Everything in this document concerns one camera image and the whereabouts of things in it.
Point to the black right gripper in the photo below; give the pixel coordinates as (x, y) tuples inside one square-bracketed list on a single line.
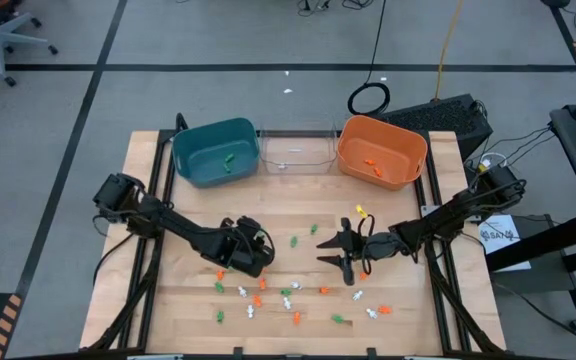
[(368, 246)]

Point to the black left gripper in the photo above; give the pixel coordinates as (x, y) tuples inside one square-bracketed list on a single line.
[(248, 250)]

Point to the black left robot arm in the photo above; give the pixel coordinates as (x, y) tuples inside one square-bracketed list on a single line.
[(178, 227)]

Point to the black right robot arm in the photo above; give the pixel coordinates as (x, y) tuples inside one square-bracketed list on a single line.
[(448, 215)]

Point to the silver mounting plate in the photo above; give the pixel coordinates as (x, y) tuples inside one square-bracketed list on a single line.
[(427, 210)]

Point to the clear plastic bin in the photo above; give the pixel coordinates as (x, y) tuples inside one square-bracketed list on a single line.
[(318, 145)]

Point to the teal plastic bin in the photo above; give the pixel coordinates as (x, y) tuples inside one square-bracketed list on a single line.
[(193, 150)]

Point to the orange plastic bin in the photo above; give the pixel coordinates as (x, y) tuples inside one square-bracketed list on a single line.
[(398, 145)]

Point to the black computer tower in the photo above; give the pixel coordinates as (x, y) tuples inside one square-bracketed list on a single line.
[(438, 120)]

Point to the white printed paper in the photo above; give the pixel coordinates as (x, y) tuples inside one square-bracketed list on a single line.
[(510, 252)]

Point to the grey office chair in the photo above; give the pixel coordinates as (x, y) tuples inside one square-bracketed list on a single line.
[(0, 35)]

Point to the black round stand base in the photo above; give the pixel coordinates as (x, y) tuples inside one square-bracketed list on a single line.
[(555, 2)]

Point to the black desk leg frame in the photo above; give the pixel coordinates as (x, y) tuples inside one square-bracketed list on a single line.
[(543, 244)]

